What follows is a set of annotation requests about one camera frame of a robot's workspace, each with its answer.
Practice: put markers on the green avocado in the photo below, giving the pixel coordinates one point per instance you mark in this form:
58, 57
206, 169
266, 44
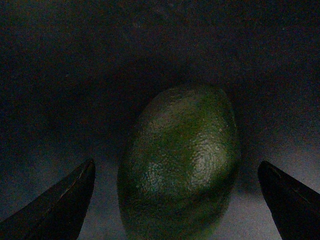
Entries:
176, 176

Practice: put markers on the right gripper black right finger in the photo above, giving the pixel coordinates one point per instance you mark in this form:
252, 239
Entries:
294, 207

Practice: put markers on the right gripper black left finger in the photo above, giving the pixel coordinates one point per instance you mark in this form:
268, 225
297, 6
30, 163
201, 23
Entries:
56, 214

